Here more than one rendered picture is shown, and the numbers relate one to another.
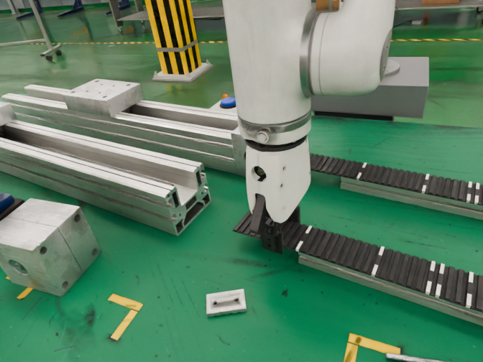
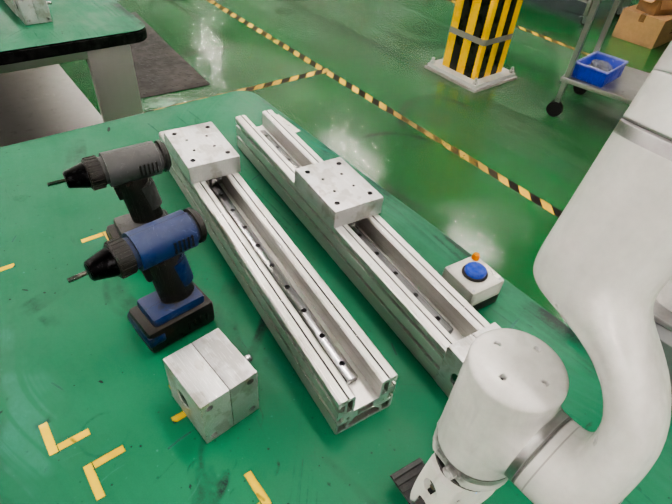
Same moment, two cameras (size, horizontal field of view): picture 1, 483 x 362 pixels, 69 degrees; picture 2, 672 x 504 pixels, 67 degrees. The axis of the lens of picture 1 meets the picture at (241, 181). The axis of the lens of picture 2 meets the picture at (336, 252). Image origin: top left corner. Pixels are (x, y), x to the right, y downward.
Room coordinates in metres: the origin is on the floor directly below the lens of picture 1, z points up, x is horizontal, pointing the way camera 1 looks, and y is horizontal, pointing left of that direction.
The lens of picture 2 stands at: (0.07, 0.02, 1.47)
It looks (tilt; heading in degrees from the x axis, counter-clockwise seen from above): 42 degrees down; 20
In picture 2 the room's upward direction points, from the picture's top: 6 degrees clockwise
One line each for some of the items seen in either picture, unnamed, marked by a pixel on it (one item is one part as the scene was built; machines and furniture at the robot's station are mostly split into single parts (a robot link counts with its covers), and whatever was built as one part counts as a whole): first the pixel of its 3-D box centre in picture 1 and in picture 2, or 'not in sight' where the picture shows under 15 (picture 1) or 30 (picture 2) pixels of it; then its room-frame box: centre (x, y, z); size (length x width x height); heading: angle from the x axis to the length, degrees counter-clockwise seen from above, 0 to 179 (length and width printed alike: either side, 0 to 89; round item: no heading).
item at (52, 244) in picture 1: (51, 239); (220, 379); (0.41, 0.30, 0.83); 0.11 x 0.10 x 0.10; 155
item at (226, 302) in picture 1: (226, 302); not in sight; (0.28, 0.04, 0.78); 0.05 x 0.03 x 0.01; 91
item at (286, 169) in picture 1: (277, 165); (460, 473); (0.37, -0.05, 0.93); 0.10 x 0.07 x 0.11; 145
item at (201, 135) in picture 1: (111, 119); (335, 215); (0.85, 0.31, 0.82); 0.80 x 0.10 x 0.09; 55
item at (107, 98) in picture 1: (105, 101); (336, 196); (0.85, 0.31, 0.87); 0.16 x 0.11 x 0.07; 55
